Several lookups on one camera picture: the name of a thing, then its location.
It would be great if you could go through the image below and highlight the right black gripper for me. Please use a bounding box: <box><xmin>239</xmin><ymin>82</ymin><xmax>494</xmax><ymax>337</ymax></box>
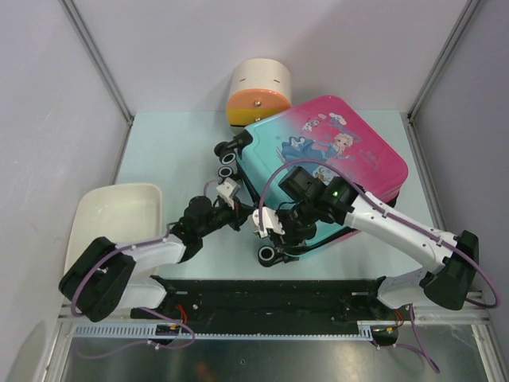
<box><xmin>270</xmin><ymin>198</ymin><xmax>319</xmax><ymax>252</ymax></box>

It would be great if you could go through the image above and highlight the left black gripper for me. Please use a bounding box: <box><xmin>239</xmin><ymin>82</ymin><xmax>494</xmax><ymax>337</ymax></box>
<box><xmin>197</xmin><ymin>196</ymin><xmax>254</xmax><ymax>237</ymax></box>

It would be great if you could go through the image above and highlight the white rectangular tray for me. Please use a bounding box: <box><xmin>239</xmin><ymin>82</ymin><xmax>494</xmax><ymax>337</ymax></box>
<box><xmin>64</xmin><ymin>183</ymin><xmax>163</xmax><ymax>271</ymax></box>

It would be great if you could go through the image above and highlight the pink and teal kids suitcase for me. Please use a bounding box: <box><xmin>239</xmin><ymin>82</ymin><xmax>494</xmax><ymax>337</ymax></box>
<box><xmin>214</xmin><ymin>95</ymin><xmax>408</xmax><ymax>267</ymax></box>

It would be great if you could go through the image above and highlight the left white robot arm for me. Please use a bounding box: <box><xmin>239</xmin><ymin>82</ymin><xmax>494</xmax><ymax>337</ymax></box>
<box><xmin>59</xmin><ymin>196</ymin><xmax>255</xmax><ymax>322</ymax></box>

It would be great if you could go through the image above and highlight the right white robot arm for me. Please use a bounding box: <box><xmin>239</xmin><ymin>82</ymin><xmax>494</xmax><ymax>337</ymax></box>
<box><xmin>278</xmin><ymin>166</ymin><xmax>479</xmax><ymax>319</ymax></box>

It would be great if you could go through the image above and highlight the cream round drawer cabinet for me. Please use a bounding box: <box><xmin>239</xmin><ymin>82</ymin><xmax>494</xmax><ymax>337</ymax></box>
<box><xmin>226</xmin><ymin>58</ymin><xmax>292</xmax><ymax>134</ymax></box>

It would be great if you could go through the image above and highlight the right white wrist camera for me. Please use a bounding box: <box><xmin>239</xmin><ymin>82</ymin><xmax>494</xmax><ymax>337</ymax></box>
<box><xmin>247</xmin><ymin>207</ymin><xmax>285</xmax><ymax>239</ymax></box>

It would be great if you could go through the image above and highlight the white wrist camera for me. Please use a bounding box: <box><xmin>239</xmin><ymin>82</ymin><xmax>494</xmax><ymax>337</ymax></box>
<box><xmin>247</xmin><ymin>207</ymin><xmax>285</xmax><ymax>239</ymax></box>
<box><xmin>216</xmin><ymin>177</ymin><xmax>240</xmax><ymax>209</ymax></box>

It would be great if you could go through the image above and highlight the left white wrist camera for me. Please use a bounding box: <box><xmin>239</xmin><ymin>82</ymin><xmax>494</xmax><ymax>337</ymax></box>
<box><xmin>216</xmin><ymin>177</ymin><xmax>240</xmax><ymax>209</ymax></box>

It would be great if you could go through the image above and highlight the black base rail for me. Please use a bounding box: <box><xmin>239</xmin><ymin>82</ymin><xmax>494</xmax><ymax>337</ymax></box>
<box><xmin>155</xmin><ymin>277</ymin><xmax>410</xmax><ymax>333</ymax></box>

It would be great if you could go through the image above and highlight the grey slotted cable duct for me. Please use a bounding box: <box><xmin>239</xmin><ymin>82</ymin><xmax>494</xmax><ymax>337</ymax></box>
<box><xmin>72</xmin><ymin>322</ymin><xmax>398</xmax><ymax>341</ymax></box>

